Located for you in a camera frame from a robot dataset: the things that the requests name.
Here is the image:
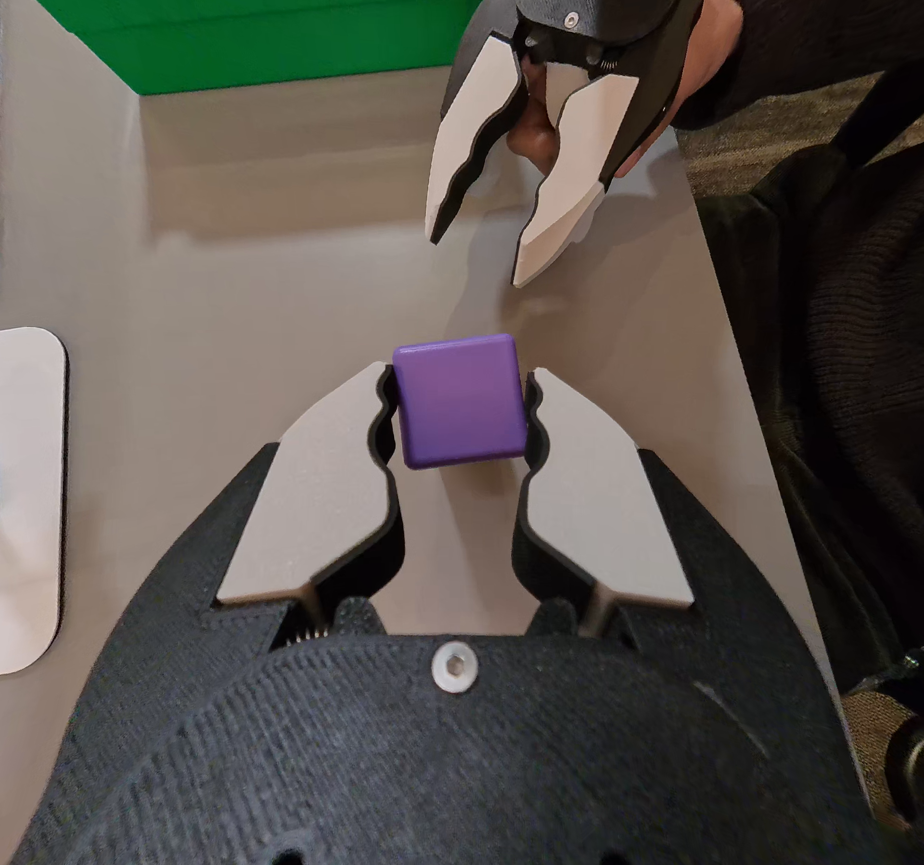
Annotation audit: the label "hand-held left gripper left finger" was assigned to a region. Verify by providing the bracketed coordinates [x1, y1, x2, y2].
[217, 362, 405, 624]

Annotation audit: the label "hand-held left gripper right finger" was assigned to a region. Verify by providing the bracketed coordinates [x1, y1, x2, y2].
[514, 367, 695, 636]

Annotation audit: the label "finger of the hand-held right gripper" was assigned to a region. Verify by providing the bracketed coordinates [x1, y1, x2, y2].
[424, 34, 528, 245]
[511, 75, 642, 289]

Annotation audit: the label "purple cube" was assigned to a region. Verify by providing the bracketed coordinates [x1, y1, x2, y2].
[392, 333, 528, 471]

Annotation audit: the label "green plastic bin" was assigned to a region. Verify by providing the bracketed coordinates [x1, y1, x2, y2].
[0, 0, 492, 96]

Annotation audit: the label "person's right forearm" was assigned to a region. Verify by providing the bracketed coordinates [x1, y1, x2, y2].
[667, 0, 924, 131]

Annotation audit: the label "grey desk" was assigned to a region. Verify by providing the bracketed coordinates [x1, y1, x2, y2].
[0, 0, 842, 736]

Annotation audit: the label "person's right hand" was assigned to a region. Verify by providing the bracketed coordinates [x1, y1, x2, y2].
[505, 0, 744, 180]

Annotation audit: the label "person's black clothed legs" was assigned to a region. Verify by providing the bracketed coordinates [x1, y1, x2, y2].
[693, 71, 924, 837]

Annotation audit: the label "white board stand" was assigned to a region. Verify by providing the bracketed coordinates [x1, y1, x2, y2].
[0, 327, 69, 676]

